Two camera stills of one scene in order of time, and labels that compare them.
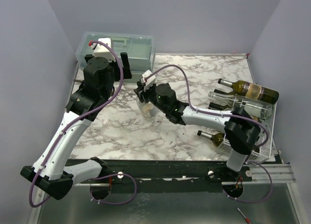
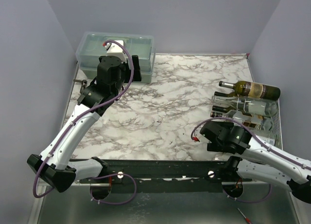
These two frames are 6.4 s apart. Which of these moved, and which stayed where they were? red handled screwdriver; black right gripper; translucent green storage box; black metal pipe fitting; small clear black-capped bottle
Moved: small clear black-capped bottle; black right gripper
Stayed: red handled screwdriver; black metal pipe fitting; translucent green storage box
